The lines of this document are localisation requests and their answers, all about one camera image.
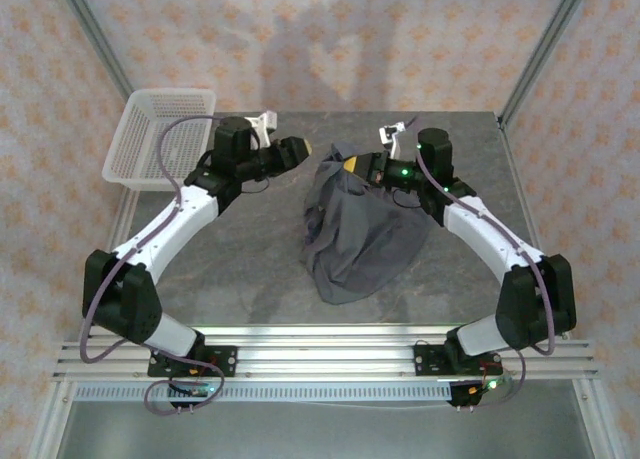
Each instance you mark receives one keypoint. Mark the grey t-shirt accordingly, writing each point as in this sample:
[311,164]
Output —
[360,239]

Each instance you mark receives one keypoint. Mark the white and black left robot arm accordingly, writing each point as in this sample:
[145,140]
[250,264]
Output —
[165,229]

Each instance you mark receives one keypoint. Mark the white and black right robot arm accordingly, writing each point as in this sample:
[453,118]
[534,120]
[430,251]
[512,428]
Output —
[490,234]

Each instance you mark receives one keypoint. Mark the white perforated plastic basket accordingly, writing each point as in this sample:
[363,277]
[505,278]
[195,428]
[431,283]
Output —
[140,139]

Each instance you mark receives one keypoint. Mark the small green circuit board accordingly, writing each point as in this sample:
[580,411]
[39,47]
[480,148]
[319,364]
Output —
[197,390]
[500,383]

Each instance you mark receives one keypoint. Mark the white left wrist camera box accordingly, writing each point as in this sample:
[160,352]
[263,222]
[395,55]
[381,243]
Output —
[267,121]

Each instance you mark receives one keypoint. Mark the silver camera mount bracket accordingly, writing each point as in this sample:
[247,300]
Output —
[387,131]

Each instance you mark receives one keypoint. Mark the aluminium frame post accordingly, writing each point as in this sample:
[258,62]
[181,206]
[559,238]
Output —
[100,44]
[545,44]

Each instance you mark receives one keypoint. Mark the aluminium mounting rail beam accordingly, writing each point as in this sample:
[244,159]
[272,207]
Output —
[325,354]

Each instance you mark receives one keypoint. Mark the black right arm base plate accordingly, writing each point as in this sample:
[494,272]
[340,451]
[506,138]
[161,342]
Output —
[430,359]

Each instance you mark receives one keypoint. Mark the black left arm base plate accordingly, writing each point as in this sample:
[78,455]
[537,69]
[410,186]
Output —
[222,361]

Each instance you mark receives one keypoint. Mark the black controller bracket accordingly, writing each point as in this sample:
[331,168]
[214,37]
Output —
[187,403]
[462,396]

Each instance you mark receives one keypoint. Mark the aluminium frame leg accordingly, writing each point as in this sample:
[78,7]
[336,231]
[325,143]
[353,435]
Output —
[47,419]
[597,419]

